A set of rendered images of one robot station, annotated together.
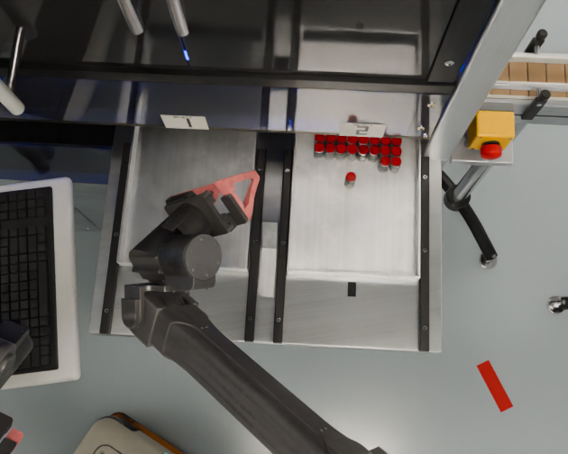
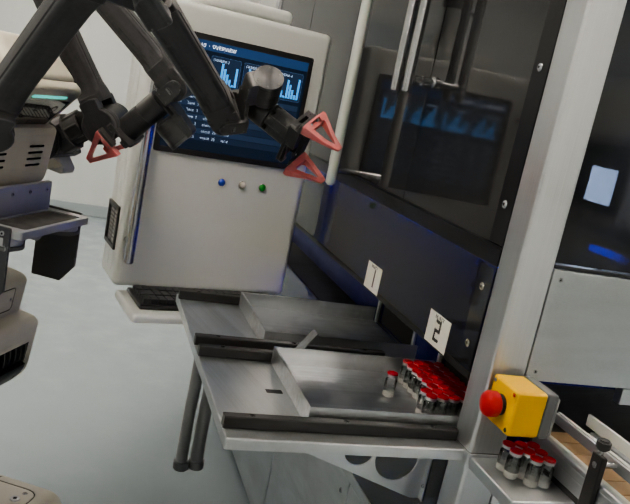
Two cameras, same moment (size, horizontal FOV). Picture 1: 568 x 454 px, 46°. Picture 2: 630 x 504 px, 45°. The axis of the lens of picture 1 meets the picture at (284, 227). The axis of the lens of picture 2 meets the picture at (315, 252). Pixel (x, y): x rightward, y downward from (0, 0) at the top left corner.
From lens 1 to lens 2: 1.51 m
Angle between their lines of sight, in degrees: 72
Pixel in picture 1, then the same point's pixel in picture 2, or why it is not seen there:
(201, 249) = (273, 75)
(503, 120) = (530, 388)
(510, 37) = (539, 159)
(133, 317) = not seen: hidden behind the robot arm
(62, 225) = not seen: hidden behind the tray
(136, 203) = (295, 313)
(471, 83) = (509, 244)
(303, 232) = (317, 371)
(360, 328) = (232, 392)
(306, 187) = (364, 375)
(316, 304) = (247, 373)
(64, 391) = not seen: outside the picture
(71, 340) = (165, 314)
